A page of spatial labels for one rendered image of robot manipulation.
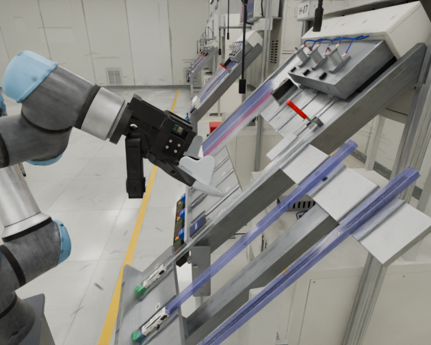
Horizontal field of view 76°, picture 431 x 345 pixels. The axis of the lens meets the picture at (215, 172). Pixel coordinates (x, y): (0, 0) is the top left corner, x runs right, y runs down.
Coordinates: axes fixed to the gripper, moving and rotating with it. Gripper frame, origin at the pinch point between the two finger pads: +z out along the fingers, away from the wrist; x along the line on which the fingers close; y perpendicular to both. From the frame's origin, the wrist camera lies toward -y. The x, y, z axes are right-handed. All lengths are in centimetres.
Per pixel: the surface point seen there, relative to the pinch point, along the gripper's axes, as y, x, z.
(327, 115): 23.4, 14.1, 22.6
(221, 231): -15.0, 11.1, 14.4
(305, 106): 23.8, 27.3, 24.0
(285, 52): 60, 147, 59
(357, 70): 34.3, 11.2, 20.3
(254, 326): -18.1, -13.8, 16.6
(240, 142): -10, 151, 68
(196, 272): -26.8, 7.7, 12.9
